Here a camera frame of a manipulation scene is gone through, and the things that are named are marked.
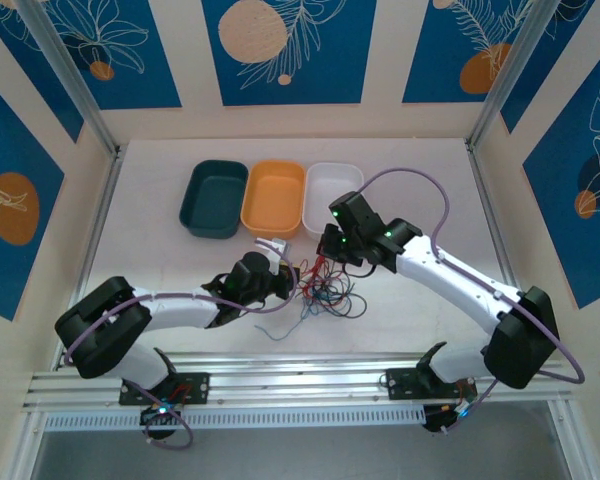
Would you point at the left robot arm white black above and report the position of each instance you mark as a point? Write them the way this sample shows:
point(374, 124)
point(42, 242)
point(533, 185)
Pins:
point(180, 305)

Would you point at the white plastic bin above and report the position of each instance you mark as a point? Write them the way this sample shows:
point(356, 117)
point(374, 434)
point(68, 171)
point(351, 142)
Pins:
point(325, 185)

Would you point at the blue poster orange oval plant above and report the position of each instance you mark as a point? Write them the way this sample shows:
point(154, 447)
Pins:
point(10, 280)

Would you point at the aluminium corner post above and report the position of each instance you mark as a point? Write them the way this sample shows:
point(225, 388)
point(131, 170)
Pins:
point(510, 70)
point(70, 65)

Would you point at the blue poster small orange dot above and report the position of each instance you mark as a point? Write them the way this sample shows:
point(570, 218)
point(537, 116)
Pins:
point(145, 75)

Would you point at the black controller board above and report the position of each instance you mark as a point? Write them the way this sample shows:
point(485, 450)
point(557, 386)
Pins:
point(155, 417)
point(440, 417)

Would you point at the blue poster strip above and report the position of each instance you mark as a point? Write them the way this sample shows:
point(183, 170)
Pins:
point(535, 85)
point(47, 85)

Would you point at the blue poster cream circle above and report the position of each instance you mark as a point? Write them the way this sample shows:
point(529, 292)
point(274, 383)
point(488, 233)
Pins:
point(330, 75)

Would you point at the aluminium side rail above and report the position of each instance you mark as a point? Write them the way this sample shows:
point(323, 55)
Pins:
point(495, 225)
point(100, 225)

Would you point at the dark green plastic bin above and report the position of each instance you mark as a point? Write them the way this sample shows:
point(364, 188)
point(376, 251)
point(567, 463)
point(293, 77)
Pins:
point(212, 200)

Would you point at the blue poster dark circle leaf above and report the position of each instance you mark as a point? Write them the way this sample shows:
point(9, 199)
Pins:
point(570, 250)

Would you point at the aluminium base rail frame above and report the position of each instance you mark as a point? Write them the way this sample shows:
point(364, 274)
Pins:
point(300, 380)

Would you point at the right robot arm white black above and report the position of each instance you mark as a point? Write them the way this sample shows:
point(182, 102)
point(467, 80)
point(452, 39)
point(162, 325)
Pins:
point(455, 280)

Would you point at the orange plastic bin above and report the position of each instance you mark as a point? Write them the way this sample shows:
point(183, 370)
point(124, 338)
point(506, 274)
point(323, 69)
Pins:
point(272, 200)

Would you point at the blue poster orange circle fern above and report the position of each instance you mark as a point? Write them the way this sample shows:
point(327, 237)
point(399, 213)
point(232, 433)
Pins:
point(430, 50)

